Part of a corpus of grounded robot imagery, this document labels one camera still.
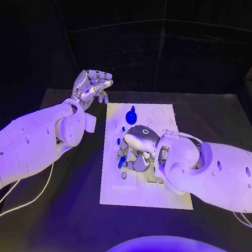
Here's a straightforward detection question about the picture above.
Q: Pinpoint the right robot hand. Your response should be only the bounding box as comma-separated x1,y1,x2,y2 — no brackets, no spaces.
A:
114,123,164,174

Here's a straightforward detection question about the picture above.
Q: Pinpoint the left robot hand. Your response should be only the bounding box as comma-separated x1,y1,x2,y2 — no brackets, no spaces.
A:
68,68,116,113

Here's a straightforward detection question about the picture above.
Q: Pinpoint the blue cylinder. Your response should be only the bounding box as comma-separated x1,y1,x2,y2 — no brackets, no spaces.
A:
117,156,127,170

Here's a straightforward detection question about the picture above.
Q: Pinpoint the white task board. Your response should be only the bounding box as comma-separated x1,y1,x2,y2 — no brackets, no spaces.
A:
92,97,194,216

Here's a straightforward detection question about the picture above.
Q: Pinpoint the blue gear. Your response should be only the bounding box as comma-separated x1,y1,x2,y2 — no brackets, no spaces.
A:
125,105,138,125

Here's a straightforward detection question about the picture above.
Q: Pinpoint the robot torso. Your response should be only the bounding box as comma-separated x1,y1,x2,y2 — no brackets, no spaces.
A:
89,230,233,252

